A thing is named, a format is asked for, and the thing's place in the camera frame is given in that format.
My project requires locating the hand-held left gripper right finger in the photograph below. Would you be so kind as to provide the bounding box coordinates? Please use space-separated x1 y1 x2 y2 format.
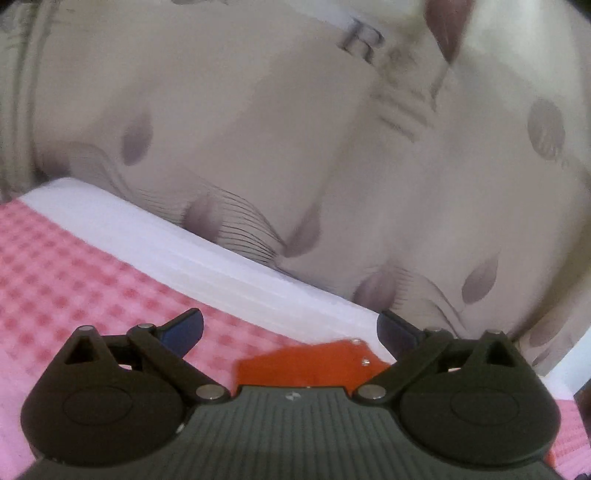
353 309 527 407

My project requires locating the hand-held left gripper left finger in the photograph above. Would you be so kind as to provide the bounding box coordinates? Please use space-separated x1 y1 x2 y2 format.
60 308 230 406

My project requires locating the red sweater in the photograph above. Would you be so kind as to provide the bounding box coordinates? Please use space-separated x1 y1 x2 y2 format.
221 338 392 465

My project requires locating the pink checked blanket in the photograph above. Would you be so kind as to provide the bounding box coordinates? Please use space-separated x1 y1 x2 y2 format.
0 177 591 480

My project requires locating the beige patterned curtain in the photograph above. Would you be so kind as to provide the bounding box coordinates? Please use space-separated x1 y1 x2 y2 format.
0 0 591 377

